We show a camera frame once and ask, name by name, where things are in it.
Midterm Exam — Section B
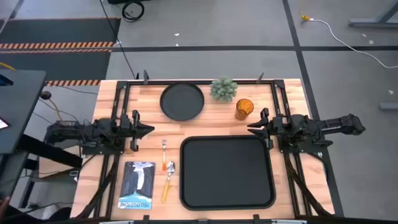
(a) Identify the black round plate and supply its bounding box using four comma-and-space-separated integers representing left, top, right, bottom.
159, 82, 205, 122

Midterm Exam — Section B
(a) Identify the yellow cable with plug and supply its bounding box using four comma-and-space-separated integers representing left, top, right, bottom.
297, 0, 312, 22

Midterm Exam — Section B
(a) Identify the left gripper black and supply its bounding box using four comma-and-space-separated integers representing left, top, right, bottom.
119, 109, 155, 152

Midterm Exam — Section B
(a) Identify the dark grey desk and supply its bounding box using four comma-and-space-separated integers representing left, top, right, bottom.
0, 69, 47, 155

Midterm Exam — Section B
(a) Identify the spoon with yellow handle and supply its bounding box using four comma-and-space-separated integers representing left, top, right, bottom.
160, 161, 177, 203

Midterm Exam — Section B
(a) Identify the white floor cable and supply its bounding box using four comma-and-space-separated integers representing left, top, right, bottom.
310, 18, 398, 70

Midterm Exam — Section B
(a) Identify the long black floor cable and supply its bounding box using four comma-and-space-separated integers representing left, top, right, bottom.
99, 0, 137, 79

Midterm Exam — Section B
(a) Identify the grey metal foot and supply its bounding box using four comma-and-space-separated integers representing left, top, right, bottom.
379, 102, 398, 112

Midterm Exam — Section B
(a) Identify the black hazard-striped floor mat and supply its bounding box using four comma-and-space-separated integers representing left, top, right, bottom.
0, 17, 121, 50
0, 49, 112, 87

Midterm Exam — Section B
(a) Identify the thin yellow cable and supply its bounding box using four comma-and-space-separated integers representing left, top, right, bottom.
49, 98, 63, 121

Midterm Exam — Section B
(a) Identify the amber translucent cup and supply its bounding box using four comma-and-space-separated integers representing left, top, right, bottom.
235, 98, 255, 121

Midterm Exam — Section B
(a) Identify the Yellowstone waterfall postcard book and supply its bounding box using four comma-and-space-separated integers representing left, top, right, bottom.
117, 161, 156, 210

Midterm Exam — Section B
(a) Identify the coiled black cable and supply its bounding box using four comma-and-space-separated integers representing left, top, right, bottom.
121, 1, 146, 23

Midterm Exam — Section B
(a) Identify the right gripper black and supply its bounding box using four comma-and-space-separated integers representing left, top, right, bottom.
248, 108, 292, 150

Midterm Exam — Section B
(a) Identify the fork with orange handle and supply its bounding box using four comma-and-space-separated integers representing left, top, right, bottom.
161, 139, 168, 172

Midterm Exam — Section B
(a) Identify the grey metal table leg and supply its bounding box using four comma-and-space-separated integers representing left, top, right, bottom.
348, 0, 398, 30

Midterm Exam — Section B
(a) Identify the black rectangular tray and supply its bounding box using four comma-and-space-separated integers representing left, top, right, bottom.
179, 135, 277, 212

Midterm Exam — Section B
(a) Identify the small green artificial plant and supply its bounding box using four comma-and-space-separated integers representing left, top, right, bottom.
209, 76, 239, 103

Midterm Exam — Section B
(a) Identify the black desk support frame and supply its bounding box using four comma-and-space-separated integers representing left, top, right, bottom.
0, 133, 83, 200

